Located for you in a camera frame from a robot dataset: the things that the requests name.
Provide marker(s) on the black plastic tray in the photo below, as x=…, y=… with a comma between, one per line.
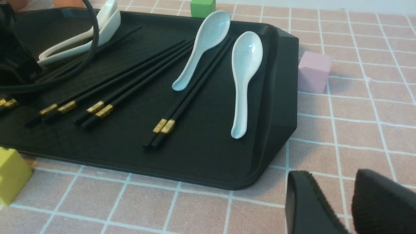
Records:
x=200, y=148

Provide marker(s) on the pink checkered tablecloth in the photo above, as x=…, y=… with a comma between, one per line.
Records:
x=365, y=119

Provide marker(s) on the green cube block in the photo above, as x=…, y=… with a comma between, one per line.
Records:
x=202, y=8

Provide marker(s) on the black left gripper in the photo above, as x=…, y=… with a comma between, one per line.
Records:
x=18, y=66

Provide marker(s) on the white ceramic soup spoon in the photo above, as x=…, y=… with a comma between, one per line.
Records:
x=103, y=16
x=212, y=32
x=105, y=34
x=247, y=56

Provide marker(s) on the yellow cube block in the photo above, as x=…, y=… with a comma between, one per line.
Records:
x=14, y=175

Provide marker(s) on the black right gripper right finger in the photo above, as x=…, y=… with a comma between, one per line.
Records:
x=382, y=206

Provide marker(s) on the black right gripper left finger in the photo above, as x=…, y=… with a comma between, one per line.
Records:
x=307, y=210

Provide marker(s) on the pink cube block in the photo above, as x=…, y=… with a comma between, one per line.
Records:
x=313, y=72

